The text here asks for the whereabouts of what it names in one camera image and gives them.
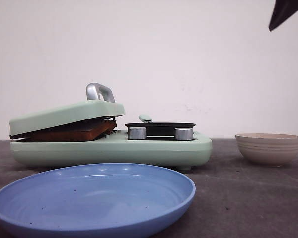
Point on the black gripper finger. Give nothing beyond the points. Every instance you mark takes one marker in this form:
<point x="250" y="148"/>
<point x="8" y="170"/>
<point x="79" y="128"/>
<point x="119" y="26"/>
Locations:
<point x="283" y="10"/>

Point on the beige ribbed bowl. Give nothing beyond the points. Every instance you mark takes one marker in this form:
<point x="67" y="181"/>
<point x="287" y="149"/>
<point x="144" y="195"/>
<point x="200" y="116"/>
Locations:
<point x="273" y="150"/>

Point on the bread slice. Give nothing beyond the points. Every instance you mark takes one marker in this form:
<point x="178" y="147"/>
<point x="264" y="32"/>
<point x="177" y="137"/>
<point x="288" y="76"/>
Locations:
<point x="75" y="133"/>

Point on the breakfast maker hinged lid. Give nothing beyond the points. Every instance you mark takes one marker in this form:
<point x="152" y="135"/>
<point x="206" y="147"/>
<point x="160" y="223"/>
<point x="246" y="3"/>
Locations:
<point x="100" y="103"/>

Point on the mint green breakfast maker base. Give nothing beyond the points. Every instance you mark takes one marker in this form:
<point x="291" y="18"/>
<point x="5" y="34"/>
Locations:
<point x="115" y="148"/>

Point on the right silver control knob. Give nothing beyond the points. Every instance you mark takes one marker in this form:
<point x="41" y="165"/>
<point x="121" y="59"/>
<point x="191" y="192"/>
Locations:
<point x="183" y="134"/>

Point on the silver control knob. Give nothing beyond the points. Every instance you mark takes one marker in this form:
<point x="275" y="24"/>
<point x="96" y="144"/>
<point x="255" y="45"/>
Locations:
<point x="137" y="133"/>
<point x="183" y="134"/>

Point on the black frying pan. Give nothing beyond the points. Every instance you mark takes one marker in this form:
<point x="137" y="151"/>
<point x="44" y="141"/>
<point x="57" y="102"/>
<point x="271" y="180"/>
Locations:
<point x="158" y="128"/>

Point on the left silver control knob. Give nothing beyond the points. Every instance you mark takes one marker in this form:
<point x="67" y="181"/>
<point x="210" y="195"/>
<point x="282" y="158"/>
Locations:
<point x="137" y="133"/>

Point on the blue plate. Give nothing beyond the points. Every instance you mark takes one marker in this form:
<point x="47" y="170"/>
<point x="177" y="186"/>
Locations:
<point x="112" y="200"/>

